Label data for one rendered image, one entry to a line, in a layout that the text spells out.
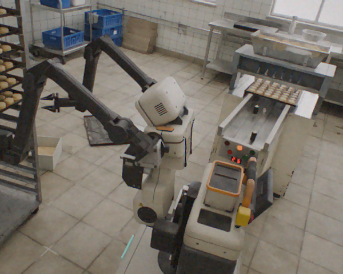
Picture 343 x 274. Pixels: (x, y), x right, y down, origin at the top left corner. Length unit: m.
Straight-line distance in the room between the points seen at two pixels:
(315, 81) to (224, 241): 1.58
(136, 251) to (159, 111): 0.95
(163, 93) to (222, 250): 0.70
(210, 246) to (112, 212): 1.27
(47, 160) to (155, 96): 1.80
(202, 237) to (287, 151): 1.52
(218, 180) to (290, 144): 1.30
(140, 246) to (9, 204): 1.00
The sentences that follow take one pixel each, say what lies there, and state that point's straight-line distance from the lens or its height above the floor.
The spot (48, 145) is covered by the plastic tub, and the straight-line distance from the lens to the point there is 3.23.
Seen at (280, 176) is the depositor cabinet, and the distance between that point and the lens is 2.90.
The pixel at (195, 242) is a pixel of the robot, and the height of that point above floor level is 0.74.
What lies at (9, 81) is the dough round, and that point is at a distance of 1.99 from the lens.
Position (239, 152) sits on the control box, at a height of 0.78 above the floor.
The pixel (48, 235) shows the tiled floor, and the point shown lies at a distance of 2.48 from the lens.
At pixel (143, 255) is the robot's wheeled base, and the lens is 1.98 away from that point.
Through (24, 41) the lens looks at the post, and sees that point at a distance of 1.95.
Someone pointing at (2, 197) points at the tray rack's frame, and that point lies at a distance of 2.59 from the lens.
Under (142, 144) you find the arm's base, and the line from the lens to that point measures 1.25.
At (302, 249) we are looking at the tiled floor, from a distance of 2.74.
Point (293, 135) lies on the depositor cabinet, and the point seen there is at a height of 0.67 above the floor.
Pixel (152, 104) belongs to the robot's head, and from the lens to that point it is 1.33.
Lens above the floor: 1.82
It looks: 30 degrees down
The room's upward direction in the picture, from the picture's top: 9 degrees clockwise
